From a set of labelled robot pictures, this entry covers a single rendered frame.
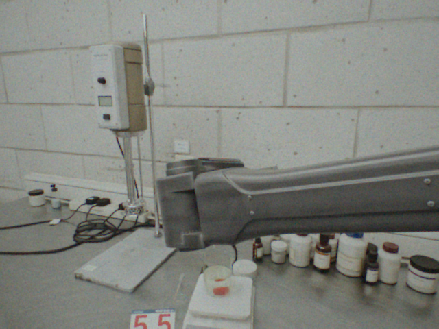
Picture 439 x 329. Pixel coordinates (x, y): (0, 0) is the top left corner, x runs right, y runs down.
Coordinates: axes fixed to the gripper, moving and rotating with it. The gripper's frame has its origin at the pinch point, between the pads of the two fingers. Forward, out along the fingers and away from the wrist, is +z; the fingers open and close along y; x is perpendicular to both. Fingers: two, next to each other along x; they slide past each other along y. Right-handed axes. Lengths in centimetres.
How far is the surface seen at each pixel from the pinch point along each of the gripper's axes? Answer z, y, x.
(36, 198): 65, 87, 33
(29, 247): 29, 64, 37
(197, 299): -2.4, 3.0, 26.4
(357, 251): 21.3, -36.6, 26.5
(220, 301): -2.5, -1.7, 26.3
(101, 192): 63, 56, 28
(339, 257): 24, -33, 30
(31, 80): 79, 93, -19
